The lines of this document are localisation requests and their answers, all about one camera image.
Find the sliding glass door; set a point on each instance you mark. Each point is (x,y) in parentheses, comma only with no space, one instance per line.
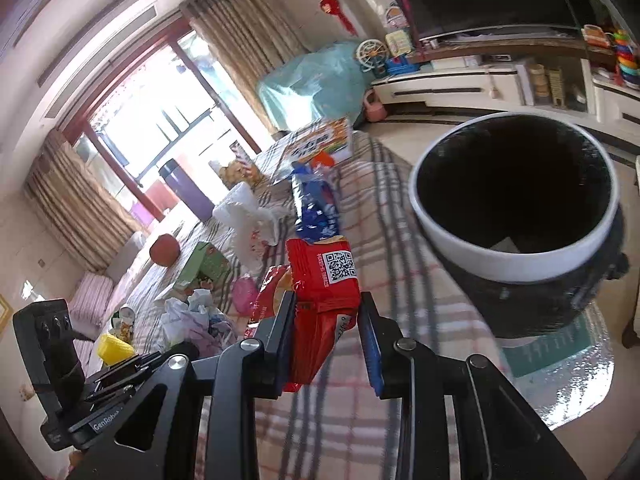
(150,110)

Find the colourful children's book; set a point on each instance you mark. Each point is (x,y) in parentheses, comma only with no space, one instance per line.
(320,137)

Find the striped pink sofa cushion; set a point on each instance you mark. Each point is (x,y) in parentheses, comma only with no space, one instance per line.
(95,295)

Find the crumpled white tissue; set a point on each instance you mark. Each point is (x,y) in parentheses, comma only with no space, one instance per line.
(177,317)

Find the black bin with white rim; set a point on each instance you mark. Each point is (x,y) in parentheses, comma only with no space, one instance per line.
(515,185)

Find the purple container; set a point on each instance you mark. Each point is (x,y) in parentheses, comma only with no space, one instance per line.
(187,187)

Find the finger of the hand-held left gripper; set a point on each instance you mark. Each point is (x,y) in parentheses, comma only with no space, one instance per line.
(127,367)
(117,389)

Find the white plastic bag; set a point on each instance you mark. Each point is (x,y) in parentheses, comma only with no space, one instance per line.
(250,220)

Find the yellow snack bag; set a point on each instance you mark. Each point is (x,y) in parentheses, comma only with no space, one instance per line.
(236,171)

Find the toy ferris wheel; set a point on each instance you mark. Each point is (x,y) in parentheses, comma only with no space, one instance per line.
(372,55)

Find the yellow toy cash register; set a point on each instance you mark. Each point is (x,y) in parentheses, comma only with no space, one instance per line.
(398,43)

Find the yellow perforated toy block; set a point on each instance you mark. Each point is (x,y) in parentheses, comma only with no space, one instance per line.
(555,88)

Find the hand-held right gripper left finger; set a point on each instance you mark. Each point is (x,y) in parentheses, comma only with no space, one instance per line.
(277,345)

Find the blue toy basket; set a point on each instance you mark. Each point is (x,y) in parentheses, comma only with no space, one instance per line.
(401,66)

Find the stacked wooden containers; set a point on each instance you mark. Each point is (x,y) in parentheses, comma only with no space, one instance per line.
(537,83)

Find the beige curtain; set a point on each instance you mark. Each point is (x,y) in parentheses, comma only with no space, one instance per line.
(65,200)
(240,25)

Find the red printed snack bag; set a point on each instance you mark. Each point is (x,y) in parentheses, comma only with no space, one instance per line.
(269,292)

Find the plaid blanket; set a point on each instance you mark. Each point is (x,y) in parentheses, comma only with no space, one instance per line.
(400,240)

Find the teal dust cover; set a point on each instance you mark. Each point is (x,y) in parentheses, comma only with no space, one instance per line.
(315,85)

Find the house picture card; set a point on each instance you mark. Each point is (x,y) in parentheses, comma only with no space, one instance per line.
(395,17)

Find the crumpled pale plastic bag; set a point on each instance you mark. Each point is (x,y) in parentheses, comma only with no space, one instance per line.
(217,332)

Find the orange toy telephone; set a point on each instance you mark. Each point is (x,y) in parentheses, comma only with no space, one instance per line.
(596,35)

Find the small snack cup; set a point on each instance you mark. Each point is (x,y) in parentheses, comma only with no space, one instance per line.
(123,321)

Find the white television cabinet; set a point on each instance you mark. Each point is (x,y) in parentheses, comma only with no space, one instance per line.
(450,90)

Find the teal paper sheet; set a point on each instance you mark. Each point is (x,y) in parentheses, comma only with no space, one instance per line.
(545,352)

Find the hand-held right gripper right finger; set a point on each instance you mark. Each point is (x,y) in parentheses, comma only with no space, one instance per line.
(371,355)

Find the yellow plastic object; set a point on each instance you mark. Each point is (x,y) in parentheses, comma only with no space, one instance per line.
(114,349)

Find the pink wrapper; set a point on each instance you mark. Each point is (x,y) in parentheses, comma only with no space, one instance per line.
(245,295)

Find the red ball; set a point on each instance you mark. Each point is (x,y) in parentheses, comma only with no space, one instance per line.
(164,250)

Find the silver foil mat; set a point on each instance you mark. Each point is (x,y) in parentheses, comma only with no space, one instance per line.
(585,390)

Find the red snack packet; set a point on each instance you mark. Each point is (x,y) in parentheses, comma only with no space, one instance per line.
(322,310)

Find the green cardboard box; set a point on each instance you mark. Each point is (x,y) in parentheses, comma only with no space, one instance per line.
(202,265)

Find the blue plastic wrapper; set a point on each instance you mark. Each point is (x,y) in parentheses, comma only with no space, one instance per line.
(315,205)

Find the white paper scrap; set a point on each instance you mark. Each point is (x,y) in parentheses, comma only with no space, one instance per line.
(505,245)

